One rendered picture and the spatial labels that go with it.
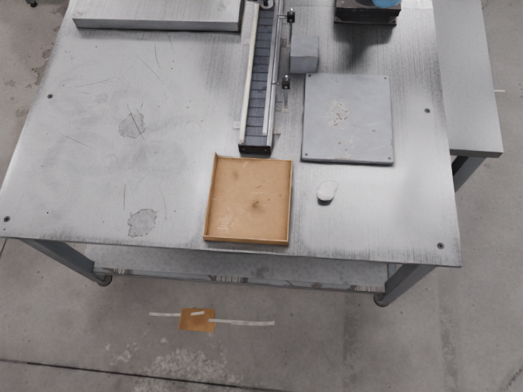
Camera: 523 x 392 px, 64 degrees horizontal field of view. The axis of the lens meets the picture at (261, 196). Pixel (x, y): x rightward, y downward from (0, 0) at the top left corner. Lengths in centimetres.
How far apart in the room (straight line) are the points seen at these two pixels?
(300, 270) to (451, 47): 109
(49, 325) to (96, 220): 101
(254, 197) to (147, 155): 41
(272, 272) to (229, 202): 63
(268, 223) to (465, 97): 84
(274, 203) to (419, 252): 47
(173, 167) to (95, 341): 110
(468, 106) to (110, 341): 184
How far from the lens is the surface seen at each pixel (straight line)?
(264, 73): 158
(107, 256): 209
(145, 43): 183
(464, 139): 159
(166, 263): 199
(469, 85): 173
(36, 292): 245
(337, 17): 182
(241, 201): 136
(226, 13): 180
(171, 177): 145
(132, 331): 221
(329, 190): 134
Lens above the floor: 207
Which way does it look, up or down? 65 degrees down
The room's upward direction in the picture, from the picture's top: 6 degrees counter-clockwise
